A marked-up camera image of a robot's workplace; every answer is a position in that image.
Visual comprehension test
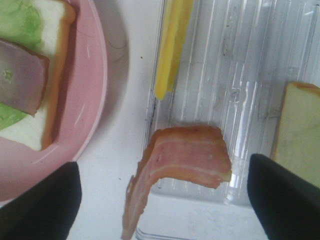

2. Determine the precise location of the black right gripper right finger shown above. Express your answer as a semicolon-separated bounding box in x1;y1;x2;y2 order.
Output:
247;153;320;240

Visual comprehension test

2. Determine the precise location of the brown ham slice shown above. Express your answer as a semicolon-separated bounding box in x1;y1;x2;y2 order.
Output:
0;39;50;116

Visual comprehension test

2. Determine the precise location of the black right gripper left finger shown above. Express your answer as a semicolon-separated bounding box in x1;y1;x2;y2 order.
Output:
0;162;82;240

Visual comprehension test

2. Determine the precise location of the pink round plate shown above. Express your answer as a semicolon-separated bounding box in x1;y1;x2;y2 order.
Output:
0;0;107;204

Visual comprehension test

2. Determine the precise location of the bread slice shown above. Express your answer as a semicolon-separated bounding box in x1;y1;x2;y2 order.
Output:
0;0;76;151
273;82;320;187

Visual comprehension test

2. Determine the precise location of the green lettuce leaf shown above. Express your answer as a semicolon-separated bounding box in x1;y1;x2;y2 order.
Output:
0;0;44;130

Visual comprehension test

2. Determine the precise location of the pink bacon strip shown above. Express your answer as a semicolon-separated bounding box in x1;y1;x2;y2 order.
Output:
121;125;232;240

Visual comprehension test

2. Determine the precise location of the yellow cheese slice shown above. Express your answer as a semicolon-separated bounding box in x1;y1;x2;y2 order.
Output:
155;0;194;100

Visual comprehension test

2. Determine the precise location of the right clear plastic tray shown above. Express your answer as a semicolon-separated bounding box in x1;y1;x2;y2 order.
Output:
133;0;320;240

